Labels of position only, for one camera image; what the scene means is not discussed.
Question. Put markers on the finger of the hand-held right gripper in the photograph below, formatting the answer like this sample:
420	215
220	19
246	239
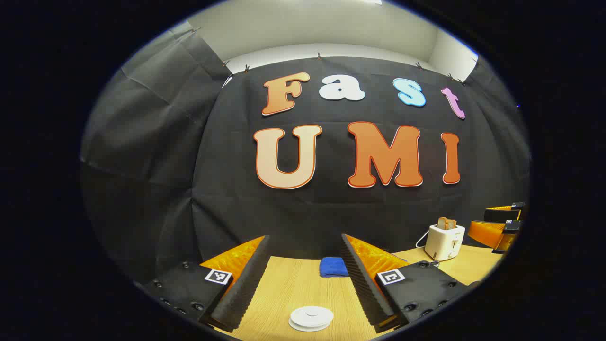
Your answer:
502	214
487	233

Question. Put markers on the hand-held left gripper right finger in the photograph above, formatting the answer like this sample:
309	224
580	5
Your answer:
367	291

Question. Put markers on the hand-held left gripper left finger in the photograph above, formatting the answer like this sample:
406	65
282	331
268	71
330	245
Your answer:
239	293

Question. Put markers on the white teacup lid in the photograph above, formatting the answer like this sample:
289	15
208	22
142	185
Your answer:
311	315

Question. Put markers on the blue towel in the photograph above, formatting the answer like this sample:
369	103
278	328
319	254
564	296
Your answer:
333	266

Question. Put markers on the toast slice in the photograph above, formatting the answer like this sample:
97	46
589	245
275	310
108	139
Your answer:
446	223

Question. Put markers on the white toaster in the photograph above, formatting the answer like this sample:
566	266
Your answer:
442	244

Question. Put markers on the black backdrop cloth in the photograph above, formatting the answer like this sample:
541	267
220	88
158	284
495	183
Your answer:
303	213

